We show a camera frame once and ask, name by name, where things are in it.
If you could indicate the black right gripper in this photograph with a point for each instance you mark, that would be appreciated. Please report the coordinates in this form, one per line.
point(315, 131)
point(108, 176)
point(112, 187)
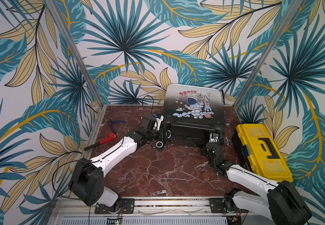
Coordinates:
point(219, 133)

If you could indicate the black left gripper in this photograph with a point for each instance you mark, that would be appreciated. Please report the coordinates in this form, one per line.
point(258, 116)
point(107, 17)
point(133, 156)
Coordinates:
point(163, 136)

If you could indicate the white space-print kids suitcase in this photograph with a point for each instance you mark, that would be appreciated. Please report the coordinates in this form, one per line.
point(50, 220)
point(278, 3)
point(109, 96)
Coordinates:
point(194, 112)

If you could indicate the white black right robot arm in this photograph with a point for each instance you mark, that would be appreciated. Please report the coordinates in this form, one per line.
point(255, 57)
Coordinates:
point(277, 201)

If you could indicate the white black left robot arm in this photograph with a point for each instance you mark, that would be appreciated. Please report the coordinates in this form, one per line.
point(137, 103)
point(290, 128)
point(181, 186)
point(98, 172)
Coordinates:
point(87, 181)

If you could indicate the yellow black plastic toolbox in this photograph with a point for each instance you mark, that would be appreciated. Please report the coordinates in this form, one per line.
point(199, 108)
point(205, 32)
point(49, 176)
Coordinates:
point(258, 153)

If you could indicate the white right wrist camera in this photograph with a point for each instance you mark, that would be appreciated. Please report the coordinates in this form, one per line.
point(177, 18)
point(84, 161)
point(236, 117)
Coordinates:
point(214, 138)

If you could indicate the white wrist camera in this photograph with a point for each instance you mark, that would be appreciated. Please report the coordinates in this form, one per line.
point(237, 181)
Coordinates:
point(214, 138)
point(159, 118)

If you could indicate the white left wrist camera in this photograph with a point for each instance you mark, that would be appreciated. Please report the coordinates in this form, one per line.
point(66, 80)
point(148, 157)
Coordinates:
point(159, 118)

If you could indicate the red handled wrench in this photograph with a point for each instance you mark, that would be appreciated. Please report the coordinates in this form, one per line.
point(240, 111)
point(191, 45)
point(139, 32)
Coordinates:
point(109, 138)

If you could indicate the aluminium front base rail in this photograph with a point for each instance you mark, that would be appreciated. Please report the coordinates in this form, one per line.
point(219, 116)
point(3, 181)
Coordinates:
point(194, 210)

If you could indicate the right aluminium corner post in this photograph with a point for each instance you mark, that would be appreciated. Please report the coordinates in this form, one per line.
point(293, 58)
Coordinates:
point(293, 7)

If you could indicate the aluminium corner post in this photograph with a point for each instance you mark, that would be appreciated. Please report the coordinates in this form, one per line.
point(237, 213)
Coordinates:
point(58, 17)
point(293, 7)

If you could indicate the left aluminium corner post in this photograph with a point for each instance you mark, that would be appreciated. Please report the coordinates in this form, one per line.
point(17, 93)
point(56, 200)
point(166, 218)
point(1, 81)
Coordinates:
point(58, 17)

